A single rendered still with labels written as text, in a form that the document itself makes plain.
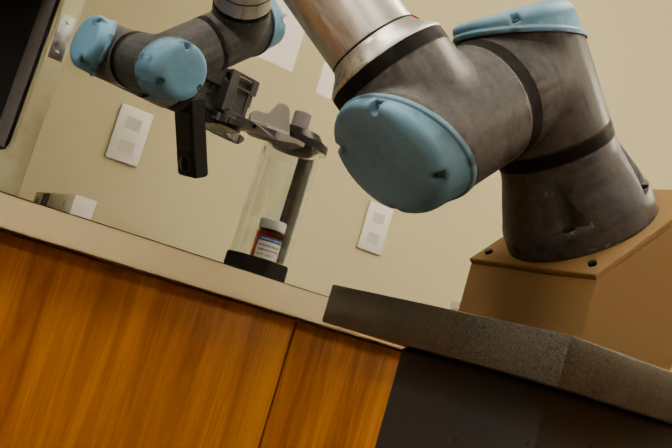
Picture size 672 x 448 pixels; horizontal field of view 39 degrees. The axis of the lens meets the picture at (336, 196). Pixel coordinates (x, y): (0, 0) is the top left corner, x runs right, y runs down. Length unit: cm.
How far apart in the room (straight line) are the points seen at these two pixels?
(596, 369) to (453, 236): 163
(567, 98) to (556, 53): 4
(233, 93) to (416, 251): 104
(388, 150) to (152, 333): 56
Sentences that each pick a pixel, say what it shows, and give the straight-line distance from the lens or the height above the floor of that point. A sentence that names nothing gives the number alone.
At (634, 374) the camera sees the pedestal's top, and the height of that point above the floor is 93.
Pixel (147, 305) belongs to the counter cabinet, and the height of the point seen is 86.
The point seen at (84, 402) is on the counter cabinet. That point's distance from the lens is 124.
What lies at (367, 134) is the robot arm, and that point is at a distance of 79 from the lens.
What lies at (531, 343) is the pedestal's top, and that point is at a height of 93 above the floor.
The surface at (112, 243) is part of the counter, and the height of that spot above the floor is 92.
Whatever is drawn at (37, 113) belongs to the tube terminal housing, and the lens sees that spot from 147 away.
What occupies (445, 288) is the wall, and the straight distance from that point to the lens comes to 236.
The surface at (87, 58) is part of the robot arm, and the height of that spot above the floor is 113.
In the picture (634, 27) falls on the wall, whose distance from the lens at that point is 283.
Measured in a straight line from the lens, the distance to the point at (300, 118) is 147.
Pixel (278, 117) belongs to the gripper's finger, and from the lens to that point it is 138.
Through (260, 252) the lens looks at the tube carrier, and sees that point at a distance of 141.
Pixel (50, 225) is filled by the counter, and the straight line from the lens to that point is 117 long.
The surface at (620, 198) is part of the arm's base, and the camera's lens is 91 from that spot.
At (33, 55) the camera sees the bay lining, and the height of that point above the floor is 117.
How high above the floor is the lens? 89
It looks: 8 degrees up
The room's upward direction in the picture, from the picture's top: 17 degrees clockwise
